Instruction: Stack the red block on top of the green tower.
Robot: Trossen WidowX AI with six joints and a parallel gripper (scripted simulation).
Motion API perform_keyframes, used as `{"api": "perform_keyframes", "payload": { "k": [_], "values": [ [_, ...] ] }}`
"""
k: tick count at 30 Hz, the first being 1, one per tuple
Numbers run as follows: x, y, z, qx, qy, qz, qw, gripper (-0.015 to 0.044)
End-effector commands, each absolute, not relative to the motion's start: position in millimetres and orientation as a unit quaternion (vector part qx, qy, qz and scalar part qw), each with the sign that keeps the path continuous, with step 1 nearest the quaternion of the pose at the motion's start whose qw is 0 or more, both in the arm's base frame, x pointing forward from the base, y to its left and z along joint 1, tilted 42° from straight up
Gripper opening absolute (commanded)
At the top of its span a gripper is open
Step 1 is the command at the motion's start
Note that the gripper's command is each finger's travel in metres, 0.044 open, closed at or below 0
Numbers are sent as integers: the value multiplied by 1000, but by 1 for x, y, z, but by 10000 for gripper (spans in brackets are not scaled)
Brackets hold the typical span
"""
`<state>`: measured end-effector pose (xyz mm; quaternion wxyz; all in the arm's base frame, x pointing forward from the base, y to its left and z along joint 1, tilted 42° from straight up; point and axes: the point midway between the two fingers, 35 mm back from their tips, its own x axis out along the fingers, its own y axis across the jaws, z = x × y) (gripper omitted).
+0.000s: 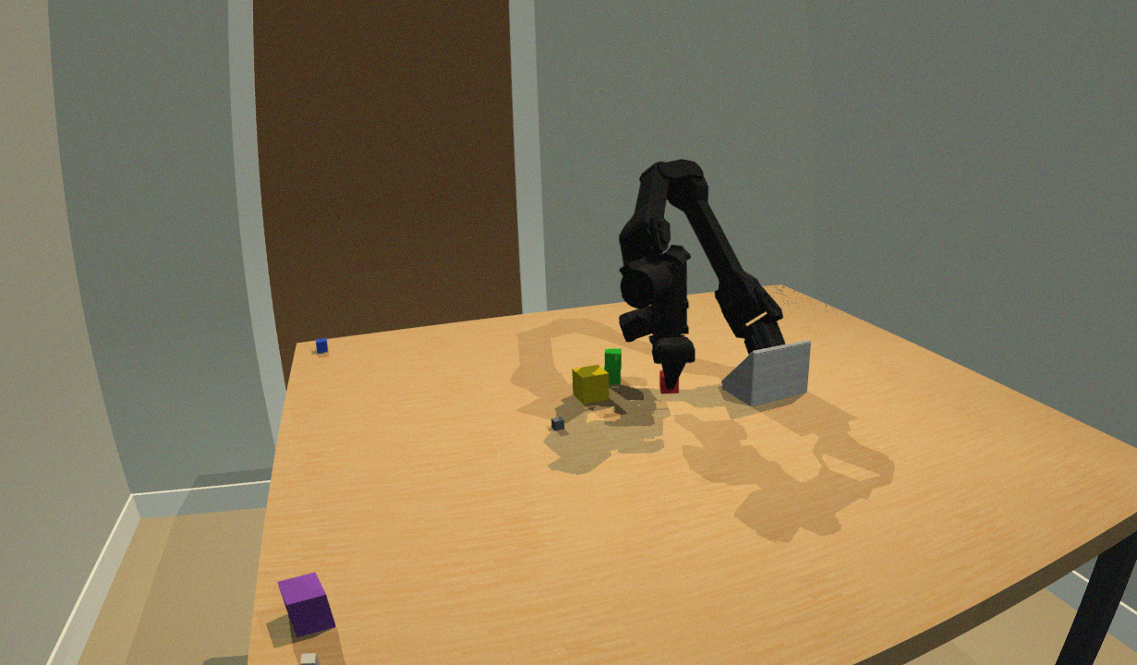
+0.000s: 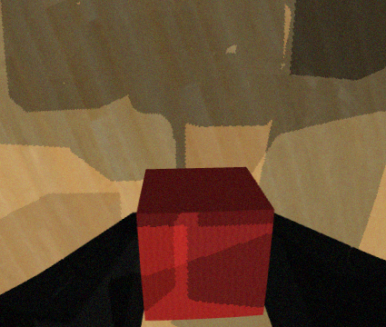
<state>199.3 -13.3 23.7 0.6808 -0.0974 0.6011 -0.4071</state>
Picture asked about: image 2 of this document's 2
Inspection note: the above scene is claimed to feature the dark red block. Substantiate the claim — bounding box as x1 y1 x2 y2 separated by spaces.
137 167 275 321

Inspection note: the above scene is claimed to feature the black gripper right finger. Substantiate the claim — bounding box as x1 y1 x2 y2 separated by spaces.
265 213 386 327

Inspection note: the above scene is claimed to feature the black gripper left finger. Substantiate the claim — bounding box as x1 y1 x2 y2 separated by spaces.
0 212 144 327

